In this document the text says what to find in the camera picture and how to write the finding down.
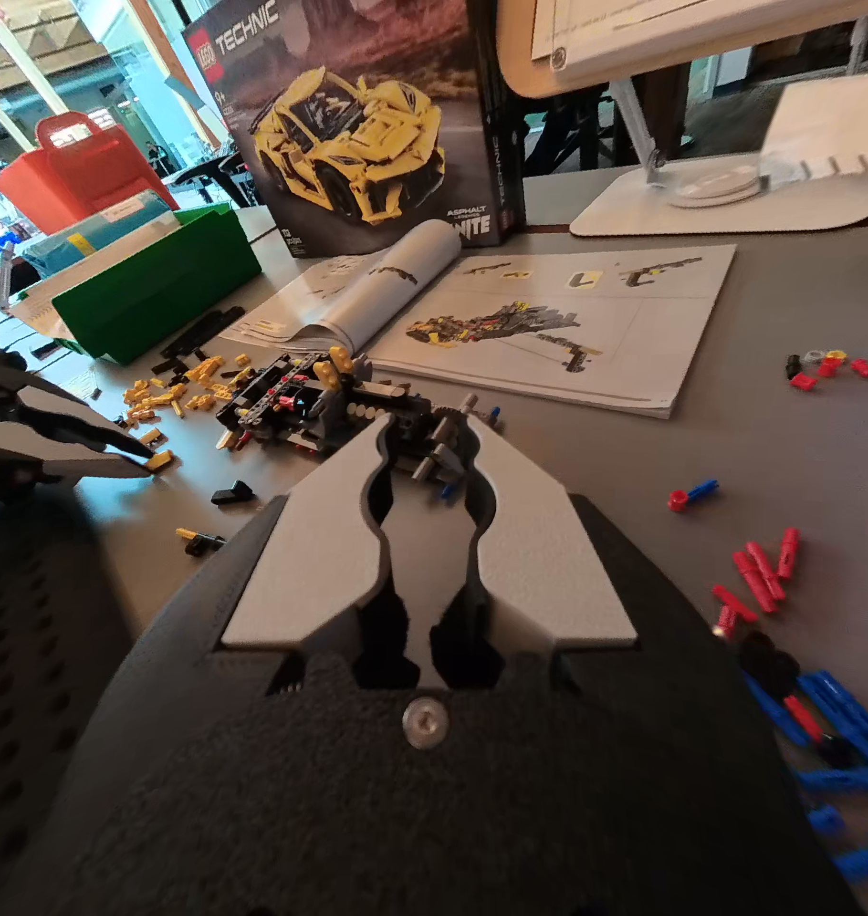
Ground pile of red blue pins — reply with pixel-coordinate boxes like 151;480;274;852
711;526;868;885

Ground red and black lego pieces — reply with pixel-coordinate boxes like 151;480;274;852
784;349;848;391

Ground lego car chassis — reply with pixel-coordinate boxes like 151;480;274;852
215;347;506;495

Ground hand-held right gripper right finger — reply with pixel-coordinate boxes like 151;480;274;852
466;414;638;654

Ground printed instruction sheet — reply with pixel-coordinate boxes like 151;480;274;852
533;0;868;73

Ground lego instruction booklet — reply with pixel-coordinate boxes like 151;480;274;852
219;218;739;419

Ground blue and red lego pin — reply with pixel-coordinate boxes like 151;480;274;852
666;478;720;512

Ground white paper sheet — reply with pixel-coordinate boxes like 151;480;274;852
8;211;184;341

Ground green plastic bin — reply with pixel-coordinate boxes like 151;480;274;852
51;204;263;366

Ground lego set box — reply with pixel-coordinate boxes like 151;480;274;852
182;0;528;259

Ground white document stand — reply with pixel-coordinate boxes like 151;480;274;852
497;0;868;237

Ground red plastic box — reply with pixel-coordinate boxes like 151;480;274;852
0;113;180;233

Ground teal plastic package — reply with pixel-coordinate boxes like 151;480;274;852
22;189;173;280

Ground stack of black lego beams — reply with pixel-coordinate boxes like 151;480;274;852
160;306;247;359

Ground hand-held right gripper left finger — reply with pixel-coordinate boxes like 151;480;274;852
219;414;393;654

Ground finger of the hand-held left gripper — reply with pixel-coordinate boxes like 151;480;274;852
15;383;156;459
0;421;156;484

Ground pile of yellow lego pieces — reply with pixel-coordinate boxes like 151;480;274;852
122;351;256;419

